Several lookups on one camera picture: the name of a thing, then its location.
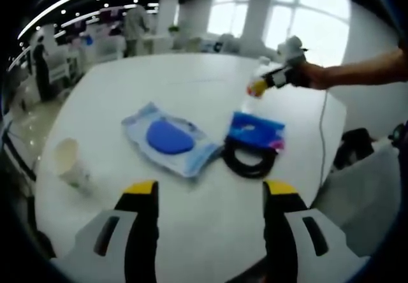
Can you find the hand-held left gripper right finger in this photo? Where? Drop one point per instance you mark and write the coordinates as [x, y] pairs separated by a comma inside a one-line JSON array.
[[280, 232]]

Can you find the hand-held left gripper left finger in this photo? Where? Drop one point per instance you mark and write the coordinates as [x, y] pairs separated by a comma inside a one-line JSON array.
[[140, 232]]

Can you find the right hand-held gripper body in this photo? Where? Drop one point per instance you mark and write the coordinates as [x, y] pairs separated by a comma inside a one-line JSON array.
[[291, 53]]

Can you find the clear plastic bottle red label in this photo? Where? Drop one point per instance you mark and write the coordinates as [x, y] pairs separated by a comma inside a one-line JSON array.
[[250, 104]]

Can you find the blue tissue packet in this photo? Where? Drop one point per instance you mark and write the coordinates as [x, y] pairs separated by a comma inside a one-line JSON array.
[[248, 127]]

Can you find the wet wipes pack blue lid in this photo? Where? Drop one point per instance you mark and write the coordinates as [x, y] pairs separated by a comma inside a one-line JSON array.
[[165, 138]]

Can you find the white paper cup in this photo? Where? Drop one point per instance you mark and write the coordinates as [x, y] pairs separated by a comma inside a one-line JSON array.
[[68, 162]]

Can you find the person's right hand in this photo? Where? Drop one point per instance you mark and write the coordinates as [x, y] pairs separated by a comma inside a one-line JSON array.
[[314, 76]]

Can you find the large window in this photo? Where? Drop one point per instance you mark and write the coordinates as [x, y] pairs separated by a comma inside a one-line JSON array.
[[315, 18], [228, 12]]

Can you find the white table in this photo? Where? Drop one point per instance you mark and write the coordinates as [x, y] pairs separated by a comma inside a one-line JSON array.
[[159, 79]]

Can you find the green potted plant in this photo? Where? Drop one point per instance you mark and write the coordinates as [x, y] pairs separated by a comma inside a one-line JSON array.
[[173, 30]]

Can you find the black metal frame chair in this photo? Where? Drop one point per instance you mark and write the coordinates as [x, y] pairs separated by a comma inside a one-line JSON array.
[[19, 168]]

